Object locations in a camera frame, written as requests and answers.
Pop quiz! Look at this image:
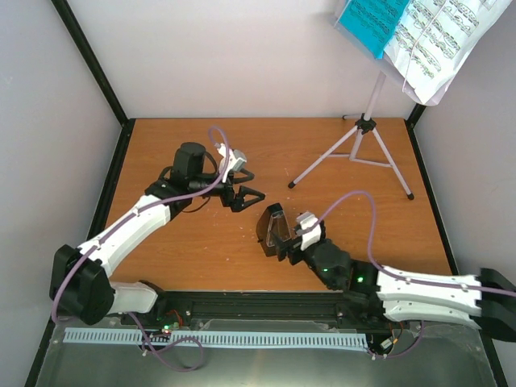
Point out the white tripod music stand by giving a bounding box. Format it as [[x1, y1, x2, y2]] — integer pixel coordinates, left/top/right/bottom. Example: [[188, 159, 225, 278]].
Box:
[[288, 72, 415, 201]]

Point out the white sheet music paper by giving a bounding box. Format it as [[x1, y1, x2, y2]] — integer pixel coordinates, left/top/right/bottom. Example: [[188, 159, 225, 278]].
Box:
[[385, 0, 510, 106]]

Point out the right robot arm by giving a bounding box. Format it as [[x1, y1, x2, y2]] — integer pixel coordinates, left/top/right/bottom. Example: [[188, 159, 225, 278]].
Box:
[[276, 238, 515, 343]]

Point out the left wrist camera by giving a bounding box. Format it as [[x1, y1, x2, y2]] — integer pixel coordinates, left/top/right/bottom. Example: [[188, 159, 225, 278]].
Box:
[[217, 144, 247, 183]]

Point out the black aluminium frame post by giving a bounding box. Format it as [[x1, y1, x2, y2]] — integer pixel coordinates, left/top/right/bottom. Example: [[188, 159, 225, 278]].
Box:
[[405, 103, 427, 130]]

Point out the grey slotted cable duct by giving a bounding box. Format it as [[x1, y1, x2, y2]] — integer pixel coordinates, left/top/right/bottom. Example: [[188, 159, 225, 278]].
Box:
[[62, 327, 368, 352]]

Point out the blue sheet music paper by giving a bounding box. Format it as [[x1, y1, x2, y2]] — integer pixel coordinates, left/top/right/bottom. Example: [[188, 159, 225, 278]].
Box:
[[337, 0, 409, 60]]

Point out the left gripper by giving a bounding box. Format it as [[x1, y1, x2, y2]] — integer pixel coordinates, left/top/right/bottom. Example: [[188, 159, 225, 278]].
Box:
[[191, 169, 266, 213]]

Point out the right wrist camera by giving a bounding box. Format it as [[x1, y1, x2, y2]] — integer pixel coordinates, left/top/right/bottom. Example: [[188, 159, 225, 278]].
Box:
[[295, 211, 323, 251]]

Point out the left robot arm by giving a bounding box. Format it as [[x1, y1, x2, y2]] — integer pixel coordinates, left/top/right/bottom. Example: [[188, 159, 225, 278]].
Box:
[[49, 142, 265, 325]]

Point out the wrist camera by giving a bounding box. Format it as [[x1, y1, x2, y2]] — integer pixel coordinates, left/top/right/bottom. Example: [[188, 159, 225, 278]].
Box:
[[217, 144, 247, 183], [295, 211, 323, 251]]

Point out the black metronome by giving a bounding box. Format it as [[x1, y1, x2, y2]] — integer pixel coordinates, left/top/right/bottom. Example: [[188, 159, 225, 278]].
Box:
[[256, 202, 291, 257]]

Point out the clear metronome cover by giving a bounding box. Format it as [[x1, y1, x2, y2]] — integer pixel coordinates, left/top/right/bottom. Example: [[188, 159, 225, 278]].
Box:
[[266, 211, 290, 247]]

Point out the black left frame post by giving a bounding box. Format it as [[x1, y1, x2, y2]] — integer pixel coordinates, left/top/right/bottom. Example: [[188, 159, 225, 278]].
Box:
[[50, 0, 135, 130]]

